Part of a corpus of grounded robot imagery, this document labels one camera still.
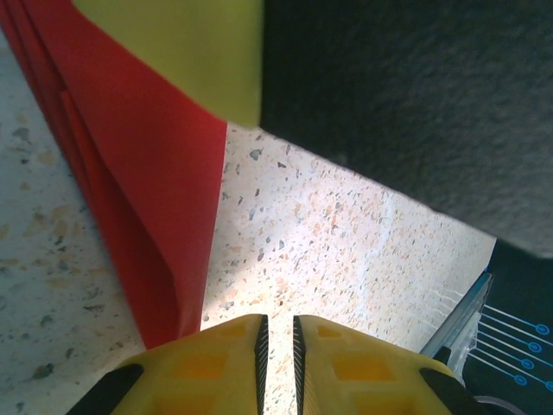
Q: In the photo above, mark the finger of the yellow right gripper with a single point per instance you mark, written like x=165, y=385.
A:
x=207, y=52

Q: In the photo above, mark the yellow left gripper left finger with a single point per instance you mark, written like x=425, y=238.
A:
x=203, y=380

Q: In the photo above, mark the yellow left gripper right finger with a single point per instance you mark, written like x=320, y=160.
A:
x=358, y=380

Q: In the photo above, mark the red square paper sheet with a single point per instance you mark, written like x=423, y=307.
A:
x=151, y=173

